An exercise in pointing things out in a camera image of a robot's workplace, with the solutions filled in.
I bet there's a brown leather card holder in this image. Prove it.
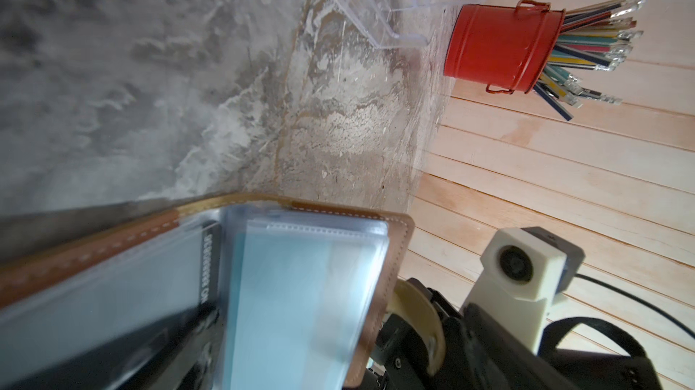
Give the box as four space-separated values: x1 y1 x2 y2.
1 194 414 389

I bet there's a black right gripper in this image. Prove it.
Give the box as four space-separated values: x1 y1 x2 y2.
374 278 662 389

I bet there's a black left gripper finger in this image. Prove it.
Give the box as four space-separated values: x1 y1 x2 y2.
124 308 226 389

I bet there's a red metal pencil bucket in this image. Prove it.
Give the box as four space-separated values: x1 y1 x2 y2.
443 0 566 94

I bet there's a light blue card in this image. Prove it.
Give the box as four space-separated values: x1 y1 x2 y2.
220 215 389 389

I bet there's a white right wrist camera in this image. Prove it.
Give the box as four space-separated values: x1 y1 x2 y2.
463 227 586 353

